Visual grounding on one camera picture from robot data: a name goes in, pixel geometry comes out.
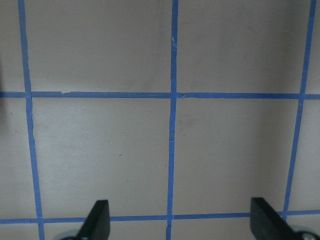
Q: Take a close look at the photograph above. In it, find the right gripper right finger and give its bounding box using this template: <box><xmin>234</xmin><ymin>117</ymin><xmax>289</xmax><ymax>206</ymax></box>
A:
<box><xmin>250</xmin><ymin>197</ymin><xmax>300</xmax><ymax>240</ymax></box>

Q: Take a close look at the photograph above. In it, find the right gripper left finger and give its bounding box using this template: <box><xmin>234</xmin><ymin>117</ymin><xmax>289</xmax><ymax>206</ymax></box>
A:
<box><xmin>75</xmin><ymin>200</ymin><xmax>111</xmax><ymax>240</ymax></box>

